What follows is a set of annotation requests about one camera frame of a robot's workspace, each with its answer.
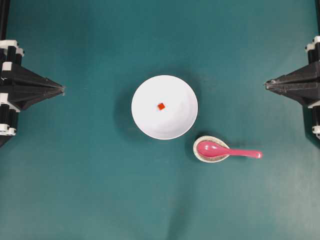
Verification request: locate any pink plastic spoon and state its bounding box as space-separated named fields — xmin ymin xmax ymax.
xmin=196 ymin=141 xmax=263 ymax=159

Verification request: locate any small red block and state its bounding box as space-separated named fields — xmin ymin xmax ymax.
xmin=157 ymin=103 xmax=166 ymax=111

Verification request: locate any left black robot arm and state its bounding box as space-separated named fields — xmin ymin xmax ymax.
xmin=0 ymin=0 xmax=65 ymax=137

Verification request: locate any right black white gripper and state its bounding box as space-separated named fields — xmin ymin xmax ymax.
xmin=264 ymin=35 xmax=320 ymax=139

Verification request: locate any small crackle-glaze dish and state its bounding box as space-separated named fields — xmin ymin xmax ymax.
xmin=193 ymin=135 xmax=229 ymax=163

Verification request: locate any white round bowl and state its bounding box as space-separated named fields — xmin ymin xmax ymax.
xmin=131 ymin=75 xmax=198 ymax=140

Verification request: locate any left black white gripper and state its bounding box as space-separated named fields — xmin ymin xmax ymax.
xmin=0 ymin=39 xmax=65 ymax=135

